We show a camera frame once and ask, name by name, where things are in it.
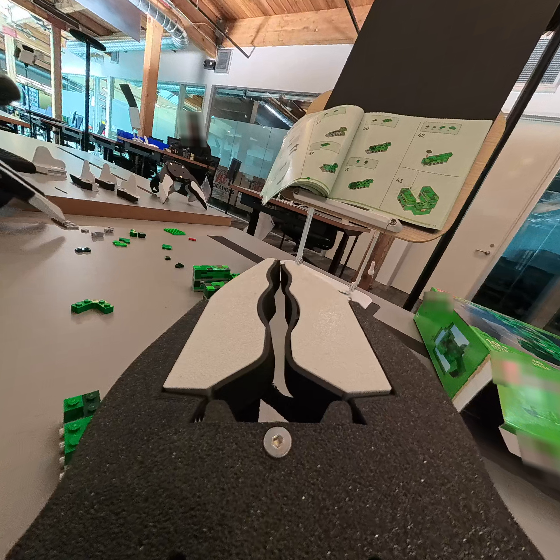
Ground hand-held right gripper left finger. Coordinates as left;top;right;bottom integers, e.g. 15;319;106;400
163;257;281;423

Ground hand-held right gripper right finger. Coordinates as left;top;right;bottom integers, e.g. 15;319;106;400
281;260;393;423

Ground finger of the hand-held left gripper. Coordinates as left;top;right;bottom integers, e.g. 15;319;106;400
0;158;67;225

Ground green angled brick plate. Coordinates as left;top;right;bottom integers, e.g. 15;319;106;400
71;299;115;316

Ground grey desk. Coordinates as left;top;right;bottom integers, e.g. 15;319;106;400
0;209;560;560

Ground large spare white finger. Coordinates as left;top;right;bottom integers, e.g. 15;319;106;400
33;146;67;178

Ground green studded plate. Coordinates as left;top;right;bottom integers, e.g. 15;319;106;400
202;273;240;301

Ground spare gripper finger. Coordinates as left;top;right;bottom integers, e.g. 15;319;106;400
116;174;141;203
95;163;118;192
70;160;99;192

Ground green brick assembly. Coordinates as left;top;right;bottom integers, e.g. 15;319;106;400
192;264;240;293

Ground black standing lamp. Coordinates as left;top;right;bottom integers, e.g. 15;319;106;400
68;28;107;147

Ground black office chair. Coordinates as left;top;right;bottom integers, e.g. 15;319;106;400
262;210;340;263

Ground blue storage bins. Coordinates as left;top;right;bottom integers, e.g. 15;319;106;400
117;128;169;147

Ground background work table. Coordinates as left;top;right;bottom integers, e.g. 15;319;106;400
117;136;219;176

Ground green toy box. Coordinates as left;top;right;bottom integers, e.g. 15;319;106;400
413;287;560;413

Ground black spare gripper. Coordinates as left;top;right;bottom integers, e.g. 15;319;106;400
150;161;208;211

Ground green brick stack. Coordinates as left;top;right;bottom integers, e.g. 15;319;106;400
58;390;102;468

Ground open instruction booklet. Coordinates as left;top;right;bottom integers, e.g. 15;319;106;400
260;104;494;231

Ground black metal pole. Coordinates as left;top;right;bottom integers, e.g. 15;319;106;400
402;24;560;312

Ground green cardboard box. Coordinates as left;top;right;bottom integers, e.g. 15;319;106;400
489;350;560;471

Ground white door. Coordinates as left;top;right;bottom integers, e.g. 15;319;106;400
431;115;553;302

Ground black flat panel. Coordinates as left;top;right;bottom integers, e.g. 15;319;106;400
326;0;560;122

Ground wooden support post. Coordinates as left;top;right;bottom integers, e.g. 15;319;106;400
52;25;63;120
141;15;164;140
370;234;396;291

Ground silver air duct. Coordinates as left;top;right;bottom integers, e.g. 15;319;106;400
129;0;190;50

